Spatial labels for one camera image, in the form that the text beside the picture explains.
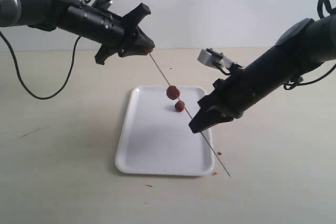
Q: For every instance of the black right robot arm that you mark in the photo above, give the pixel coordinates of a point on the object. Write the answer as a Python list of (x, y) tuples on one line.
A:
[(302, 48)]

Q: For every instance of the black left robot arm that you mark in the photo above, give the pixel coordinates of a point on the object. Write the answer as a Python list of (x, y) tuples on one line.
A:
[(73, 16)]

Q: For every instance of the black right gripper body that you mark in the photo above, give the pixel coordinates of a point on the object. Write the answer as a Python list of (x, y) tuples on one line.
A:
[(234, 95)]

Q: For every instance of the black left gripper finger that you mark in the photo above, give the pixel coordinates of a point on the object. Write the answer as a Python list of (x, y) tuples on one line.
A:
[(136, 44), (135, 16)]

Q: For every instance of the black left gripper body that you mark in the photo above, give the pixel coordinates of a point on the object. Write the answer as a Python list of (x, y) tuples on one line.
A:
[(118, 36)]

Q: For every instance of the thin metal skewer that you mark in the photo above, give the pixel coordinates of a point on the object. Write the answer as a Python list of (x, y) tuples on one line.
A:
[(162, 75)]

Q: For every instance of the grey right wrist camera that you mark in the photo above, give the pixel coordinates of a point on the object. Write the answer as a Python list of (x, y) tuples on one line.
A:
[(218, 60)]

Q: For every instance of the white rectangular plastic tray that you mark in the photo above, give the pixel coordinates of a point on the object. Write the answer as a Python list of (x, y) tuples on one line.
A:
[(156, 140)]

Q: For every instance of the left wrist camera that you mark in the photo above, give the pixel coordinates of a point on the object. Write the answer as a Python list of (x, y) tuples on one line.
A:
[(102, 4)]

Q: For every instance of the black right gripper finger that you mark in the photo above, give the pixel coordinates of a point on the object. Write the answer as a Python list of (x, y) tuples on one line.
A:
[(208, 104), (206, 118)]

